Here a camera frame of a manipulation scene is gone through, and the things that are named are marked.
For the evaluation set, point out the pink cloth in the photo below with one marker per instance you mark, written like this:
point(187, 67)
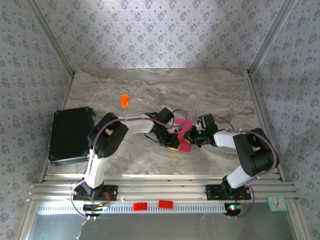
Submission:
point(185, 147)

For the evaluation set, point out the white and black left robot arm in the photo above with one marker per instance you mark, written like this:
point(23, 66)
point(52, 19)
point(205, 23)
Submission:
point(95, 170)

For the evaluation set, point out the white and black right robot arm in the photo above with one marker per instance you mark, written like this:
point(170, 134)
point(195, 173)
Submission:
point(225, 140)

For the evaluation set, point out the grey metal sheet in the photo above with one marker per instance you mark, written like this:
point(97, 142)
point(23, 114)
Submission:
point(162, 227)

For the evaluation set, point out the orange curved plastic piece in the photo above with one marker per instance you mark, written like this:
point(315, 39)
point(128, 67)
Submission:
point(124, 100)

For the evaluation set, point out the red tape patch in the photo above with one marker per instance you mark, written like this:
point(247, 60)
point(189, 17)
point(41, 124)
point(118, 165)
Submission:
point(140, 206)
point(166, 204)

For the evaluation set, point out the black box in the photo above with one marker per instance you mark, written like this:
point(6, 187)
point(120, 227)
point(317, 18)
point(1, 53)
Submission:
point(67, 135)

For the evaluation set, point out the small teal clock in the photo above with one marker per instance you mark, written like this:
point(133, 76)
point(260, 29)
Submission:
point(277, 203)

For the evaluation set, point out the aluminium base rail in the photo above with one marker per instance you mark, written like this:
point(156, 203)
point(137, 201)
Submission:
point(162, 190)

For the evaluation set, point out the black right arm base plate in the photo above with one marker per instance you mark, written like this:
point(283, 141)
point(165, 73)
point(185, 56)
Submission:
point(212, 192)

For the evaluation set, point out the aluminium side rail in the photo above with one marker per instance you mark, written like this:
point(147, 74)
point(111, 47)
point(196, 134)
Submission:
point(66, 95)
point(261, 112)

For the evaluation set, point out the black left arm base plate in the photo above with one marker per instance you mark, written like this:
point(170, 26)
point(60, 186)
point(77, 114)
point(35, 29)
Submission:
point(112, 192)

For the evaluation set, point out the aluminium frame post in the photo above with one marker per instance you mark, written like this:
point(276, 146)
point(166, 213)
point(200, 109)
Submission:
point(51, 36)
point(271, 37)

